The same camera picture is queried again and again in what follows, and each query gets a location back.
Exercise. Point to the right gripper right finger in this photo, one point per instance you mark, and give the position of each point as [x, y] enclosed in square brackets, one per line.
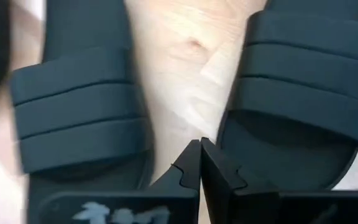
[259, 208]

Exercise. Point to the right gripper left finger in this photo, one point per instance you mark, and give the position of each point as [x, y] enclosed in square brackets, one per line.
[166, 205]

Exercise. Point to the black rubber slide sandal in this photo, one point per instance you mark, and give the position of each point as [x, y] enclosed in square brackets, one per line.
[79, 109]
[306, 77]

